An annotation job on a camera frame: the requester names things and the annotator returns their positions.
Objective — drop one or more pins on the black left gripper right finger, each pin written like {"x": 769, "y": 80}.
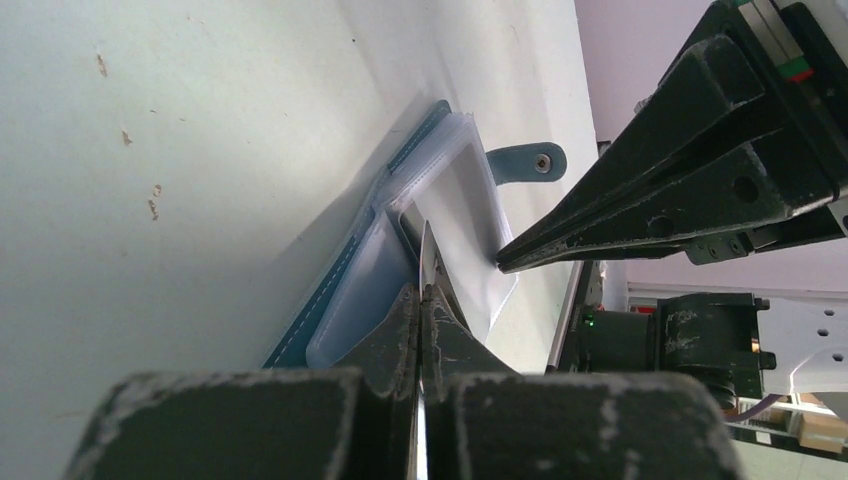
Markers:
{"x": 486, "y": 421}

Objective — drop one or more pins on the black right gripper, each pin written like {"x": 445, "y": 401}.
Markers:
{"x": 757, "y": 83}

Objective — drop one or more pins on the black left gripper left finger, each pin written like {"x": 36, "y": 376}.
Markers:
{"x": 354, "y": 420}

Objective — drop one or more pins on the blue card holder wallet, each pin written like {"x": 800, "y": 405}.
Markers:
{"x": 442, "y": 183}

